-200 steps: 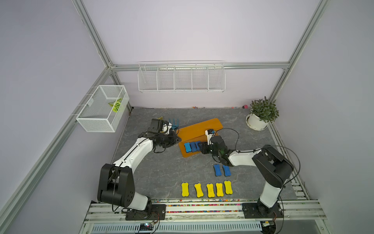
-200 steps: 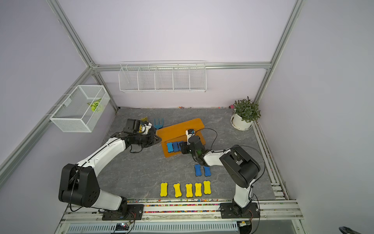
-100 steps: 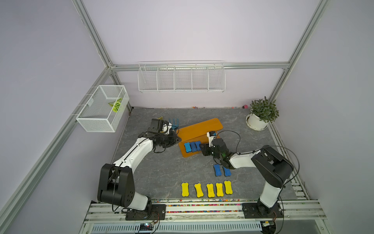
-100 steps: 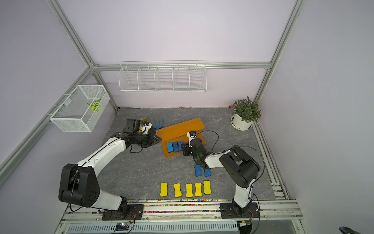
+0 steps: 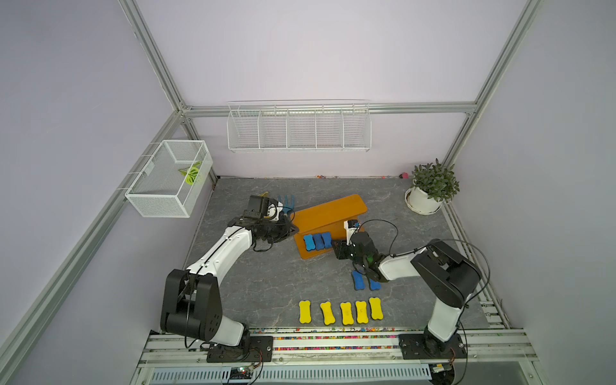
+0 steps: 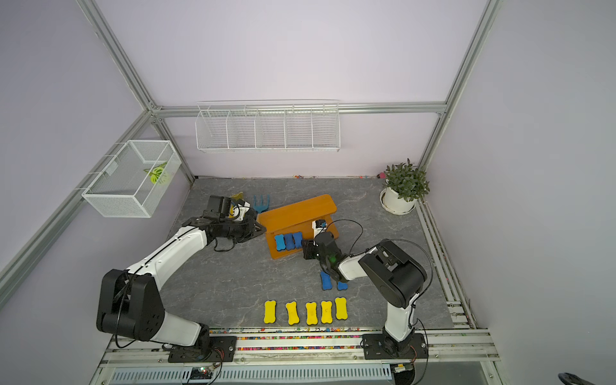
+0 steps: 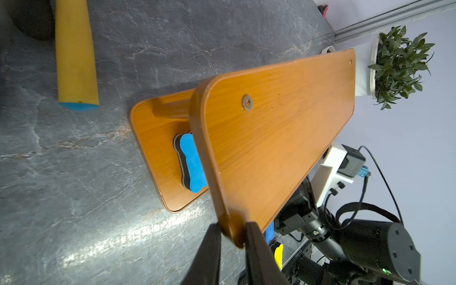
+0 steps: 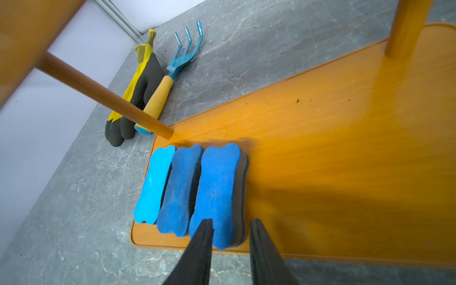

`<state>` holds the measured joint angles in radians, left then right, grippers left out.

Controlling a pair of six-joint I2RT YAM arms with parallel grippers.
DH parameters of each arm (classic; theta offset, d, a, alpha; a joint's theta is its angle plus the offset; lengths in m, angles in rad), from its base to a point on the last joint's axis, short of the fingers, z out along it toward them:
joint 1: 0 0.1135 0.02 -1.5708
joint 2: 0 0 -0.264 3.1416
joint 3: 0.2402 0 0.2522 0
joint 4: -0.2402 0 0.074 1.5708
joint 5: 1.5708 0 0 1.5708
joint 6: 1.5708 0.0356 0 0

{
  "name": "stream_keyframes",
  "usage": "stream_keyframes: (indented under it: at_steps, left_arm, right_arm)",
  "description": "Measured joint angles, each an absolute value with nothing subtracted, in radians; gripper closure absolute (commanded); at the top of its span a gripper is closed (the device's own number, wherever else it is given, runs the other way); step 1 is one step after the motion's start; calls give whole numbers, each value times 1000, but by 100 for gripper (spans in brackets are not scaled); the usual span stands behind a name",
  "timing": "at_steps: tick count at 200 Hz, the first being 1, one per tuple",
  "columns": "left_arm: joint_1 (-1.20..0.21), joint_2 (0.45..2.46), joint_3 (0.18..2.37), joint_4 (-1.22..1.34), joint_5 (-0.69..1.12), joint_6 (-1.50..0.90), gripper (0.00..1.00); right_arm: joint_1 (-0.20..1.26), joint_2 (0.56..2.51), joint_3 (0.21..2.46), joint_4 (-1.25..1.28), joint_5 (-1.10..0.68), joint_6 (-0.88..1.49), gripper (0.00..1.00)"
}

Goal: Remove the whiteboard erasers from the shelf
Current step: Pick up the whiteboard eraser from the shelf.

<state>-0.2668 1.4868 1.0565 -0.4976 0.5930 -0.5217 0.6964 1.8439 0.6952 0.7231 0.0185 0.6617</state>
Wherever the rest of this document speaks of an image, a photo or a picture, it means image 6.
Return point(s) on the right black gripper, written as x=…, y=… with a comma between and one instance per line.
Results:
x=307, y=247

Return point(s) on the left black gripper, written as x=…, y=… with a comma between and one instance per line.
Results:
x=250, y=228

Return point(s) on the orange wooden two-tier shelf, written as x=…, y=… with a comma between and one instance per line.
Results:
x=297, y=217

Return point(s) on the yellow eraser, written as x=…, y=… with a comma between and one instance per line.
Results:
x=292, y=312
x=341, y=312
x=270, y=312
x=312, y=318
x=326, y=312

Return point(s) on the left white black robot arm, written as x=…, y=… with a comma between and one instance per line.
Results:
x=130, y=304

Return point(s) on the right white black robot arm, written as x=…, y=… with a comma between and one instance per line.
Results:
x=398, y=277

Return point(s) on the blue garden hand rake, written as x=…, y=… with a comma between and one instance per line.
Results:
x=261, y=204

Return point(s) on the yellow black garden gloves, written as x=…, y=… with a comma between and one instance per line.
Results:
x=238, y=196

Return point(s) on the potted green plant white pot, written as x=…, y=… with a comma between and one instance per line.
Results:
x=405, y=185

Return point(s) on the green item in basket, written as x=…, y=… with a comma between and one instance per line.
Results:
x=157, y=175

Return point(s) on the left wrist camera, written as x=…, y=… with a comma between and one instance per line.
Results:
x=238, y=210

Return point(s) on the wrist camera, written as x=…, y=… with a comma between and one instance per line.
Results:
x=238, y=210
x=319, y=226

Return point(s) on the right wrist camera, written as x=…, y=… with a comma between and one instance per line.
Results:
x=319, y=226

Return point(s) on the white wire wall shelf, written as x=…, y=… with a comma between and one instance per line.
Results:
x=301, y=125

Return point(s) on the white mesh wall basket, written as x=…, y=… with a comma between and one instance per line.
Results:
x=122, y=189

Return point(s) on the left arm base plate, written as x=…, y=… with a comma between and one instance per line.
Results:
x=211, y=349

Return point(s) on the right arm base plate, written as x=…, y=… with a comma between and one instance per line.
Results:
x=383, y=347

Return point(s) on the white vented cable duct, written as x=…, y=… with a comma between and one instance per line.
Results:
x=255, y=374

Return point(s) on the aluminium rail frame front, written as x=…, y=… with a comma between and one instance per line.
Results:
x=341, y=346

